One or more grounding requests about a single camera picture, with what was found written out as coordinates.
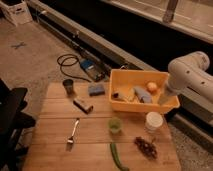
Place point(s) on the blue sponge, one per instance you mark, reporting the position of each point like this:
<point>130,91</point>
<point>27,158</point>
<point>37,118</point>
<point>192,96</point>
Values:
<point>95,90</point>

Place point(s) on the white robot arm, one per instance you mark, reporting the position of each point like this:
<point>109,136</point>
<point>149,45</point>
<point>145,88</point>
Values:
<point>188,71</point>

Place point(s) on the small dark item in tray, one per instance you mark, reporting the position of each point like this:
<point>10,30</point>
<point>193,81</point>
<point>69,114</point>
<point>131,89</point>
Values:
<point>115,95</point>

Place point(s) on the yellow plastic tray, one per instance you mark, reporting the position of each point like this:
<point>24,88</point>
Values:
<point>121,81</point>

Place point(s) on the yellow item in tray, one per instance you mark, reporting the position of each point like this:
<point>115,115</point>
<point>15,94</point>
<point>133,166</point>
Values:
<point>129,96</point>

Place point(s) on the blue power device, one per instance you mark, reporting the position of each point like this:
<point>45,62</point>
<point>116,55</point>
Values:
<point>91,70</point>

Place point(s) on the small brown box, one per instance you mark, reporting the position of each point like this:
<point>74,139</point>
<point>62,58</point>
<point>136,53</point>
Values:
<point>82,105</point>

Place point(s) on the grey blue cloth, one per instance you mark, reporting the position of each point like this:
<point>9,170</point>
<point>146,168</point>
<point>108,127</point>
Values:
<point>143,95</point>

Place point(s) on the green plastic cup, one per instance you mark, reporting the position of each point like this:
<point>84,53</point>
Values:
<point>114,125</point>

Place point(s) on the dark metal cup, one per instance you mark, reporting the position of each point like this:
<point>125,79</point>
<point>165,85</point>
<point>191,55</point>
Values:
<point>68,84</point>

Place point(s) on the orange fruit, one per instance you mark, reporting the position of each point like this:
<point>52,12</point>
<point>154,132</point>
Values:
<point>151,87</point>

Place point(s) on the green vegetable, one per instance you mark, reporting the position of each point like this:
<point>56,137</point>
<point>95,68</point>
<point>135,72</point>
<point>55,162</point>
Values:
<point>116,159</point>

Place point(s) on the silver fork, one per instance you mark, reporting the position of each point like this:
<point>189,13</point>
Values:
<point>71,138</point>

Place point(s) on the bunch of dark grapes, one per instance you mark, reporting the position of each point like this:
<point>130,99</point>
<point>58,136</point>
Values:
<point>146,147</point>

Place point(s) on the black chair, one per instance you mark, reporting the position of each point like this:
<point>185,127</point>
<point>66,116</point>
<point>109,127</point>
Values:
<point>12,121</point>

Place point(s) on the white cardboard box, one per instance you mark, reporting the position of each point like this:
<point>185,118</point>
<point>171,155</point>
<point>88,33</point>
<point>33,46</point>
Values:
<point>17,14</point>

